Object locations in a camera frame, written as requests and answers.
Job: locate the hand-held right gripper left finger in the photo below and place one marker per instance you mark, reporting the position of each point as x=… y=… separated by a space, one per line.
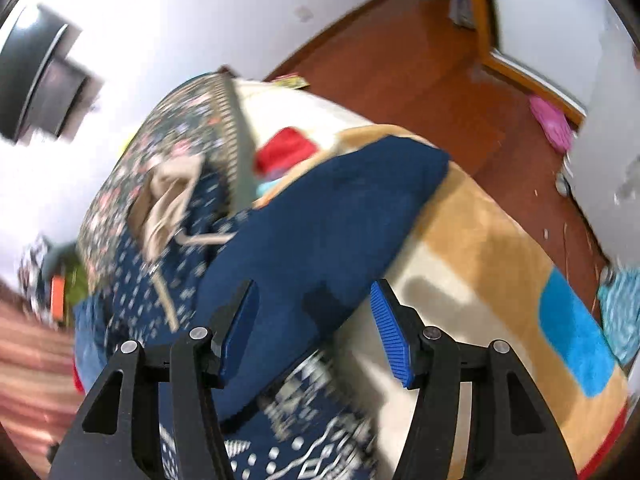
x=240 y=330

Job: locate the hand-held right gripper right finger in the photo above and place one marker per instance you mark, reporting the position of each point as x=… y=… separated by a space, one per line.
x=392 y=340

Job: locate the navy white-patterned garment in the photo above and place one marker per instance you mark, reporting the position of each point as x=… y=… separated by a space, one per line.
x=300 y=435

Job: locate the plain navy blue garment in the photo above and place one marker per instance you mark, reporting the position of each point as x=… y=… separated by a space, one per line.
x=325 y=220

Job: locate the beige plush blanket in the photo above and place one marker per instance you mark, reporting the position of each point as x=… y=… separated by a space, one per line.
x=475 y=240

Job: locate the blue denim jeans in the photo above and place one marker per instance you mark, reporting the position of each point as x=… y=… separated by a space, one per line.
x=90 y=340

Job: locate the beige cloth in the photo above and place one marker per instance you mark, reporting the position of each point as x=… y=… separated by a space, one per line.
x=165 y=185

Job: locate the orange box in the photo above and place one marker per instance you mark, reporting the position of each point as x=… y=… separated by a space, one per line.
x=58 y=297

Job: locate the dark grey cloth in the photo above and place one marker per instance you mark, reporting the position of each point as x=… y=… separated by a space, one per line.
x=60 y=260

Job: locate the red striped sheet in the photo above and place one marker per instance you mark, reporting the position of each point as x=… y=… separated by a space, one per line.
x=35 y=370

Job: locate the pile of clutter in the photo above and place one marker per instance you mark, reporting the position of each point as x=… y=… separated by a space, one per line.
x=32 y=270

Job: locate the dark green floral quilt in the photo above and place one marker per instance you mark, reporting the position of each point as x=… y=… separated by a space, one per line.
x=170 y=125

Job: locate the teal patterned cloth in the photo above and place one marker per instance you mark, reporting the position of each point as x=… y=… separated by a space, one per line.
x=622 y=310

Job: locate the colourful packet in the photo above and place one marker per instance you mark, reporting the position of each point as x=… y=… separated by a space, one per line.
x=291 y=81

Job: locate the pink item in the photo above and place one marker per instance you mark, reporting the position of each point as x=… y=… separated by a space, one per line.
x=550 y=122

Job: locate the white cabinet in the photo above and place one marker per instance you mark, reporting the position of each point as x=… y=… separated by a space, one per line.
x=610 y=160

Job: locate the black television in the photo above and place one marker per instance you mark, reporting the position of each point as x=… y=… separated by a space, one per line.
x=30 y=70

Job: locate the wall socket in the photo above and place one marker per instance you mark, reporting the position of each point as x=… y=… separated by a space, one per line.
x=303 y=13

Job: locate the wooden door frame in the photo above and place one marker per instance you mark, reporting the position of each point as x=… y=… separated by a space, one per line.
x=472 y=5

